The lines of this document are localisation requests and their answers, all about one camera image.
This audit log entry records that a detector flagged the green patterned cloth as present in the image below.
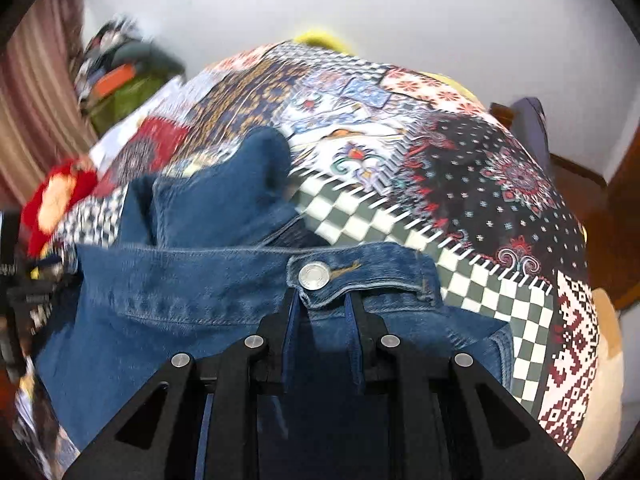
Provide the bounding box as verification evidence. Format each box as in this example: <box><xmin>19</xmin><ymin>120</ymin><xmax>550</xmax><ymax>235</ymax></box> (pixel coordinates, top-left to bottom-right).
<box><xmin>87</xmin><ymin>77</ymin><xmax>173</xmax><ymax>136</ymax></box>

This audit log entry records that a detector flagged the striped brown curtain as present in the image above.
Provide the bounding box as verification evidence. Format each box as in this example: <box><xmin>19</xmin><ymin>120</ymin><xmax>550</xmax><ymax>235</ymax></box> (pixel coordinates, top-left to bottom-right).
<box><xmin>0</xmin><ymin>0</ymin><xmax>98</xmax><ymax>211</ymax></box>

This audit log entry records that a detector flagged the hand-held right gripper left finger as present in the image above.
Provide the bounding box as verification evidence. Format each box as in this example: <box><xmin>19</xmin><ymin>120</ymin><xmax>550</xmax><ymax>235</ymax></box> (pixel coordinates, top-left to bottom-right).
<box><xmin>62</xmin><ymin>287</ymin><xmax>302</xmax><ymax>480</ymax></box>

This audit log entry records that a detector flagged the grey cloth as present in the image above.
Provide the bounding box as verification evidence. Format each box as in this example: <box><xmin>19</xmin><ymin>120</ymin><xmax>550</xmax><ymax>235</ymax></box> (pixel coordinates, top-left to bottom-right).
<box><xmin>510</xmin><ymin>97</ymin><xmax>553</xmax><ymax>176</ymax></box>

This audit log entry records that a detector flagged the blue denim jacket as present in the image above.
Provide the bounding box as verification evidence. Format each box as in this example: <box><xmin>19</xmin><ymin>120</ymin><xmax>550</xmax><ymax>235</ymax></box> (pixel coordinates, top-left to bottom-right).
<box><xmin>34</xmin><ymin>125</ymin><xmax>516</xmax><ymax>480</ymax></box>

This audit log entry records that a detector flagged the pile of assorted clutter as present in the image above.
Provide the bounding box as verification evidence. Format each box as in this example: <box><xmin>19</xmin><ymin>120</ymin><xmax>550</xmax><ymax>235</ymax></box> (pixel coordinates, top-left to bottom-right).
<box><xmin>75</xmin><ymin>14</ymin><xmax>187</xmax><ymax>92</ymax></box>

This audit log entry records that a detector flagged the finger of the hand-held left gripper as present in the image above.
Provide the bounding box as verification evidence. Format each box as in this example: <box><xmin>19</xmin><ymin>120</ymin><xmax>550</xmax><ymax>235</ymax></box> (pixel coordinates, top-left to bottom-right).
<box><xmin>20</xmin><ymin>254</ymin><xmax>77</xmax><ymax>311</ymax></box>

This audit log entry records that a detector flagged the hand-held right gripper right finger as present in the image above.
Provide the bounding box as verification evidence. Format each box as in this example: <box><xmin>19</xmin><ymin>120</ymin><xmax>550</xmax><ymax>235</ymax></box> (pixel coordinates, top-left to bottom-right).
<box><xmin>344</xmin><ymin>292</ymin><xmax>586</xmax><ymax>480</ymax></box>

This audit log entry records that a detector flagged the patchwork printed blanket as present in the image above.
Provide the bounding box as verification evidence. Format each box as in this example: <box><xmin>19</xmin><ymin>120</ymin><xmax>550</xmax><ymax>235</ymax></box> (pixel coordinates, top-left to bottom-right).
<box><xmin>10</xmin><ymin>40</ymin><xmax>601</xmax><ymax>480</ymax></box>

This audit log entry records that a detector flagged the red plush toy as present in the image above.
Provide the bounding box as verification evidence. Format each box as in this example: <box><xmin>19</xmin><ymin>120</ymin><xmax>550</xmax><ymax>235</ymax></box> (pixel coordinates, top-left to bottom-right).
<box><xmin>22</xmin><ymin>156</ymin><xmax>98</xmax><ymax>257</ymax></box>

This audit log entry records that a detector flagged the beige bedding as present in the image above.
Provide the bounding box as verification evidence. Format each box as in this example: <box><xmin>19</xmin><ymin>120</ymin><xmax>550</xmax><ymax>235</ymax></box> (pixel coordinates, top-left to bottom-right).
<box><xmin>567</xmin><ymin>287</ymin><xmax>632</xmax><ymax>466</ymax></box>

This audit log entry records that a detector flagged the orange box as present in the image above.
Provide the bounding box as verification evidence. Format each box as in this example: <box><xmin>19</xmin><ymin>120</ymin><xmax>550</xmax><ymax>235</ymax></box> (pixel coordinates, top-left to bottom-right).
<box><xmin>95</xmin><ymin>63</ymin><xmax>138</xmax><ymax>97</ymax></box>

